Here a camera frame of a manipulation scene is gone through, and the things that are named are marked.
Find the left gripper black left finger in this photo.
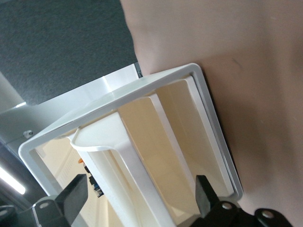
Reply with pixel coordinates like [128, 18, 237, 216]
[33, 174, 89, 227]

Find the white drawer with handle lip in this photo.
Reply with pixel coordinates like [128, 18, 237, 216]
[33, 111, 177, 227]

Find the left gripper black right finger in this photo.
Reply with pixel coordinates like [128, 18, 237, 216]
[191, 174, 240, 227]

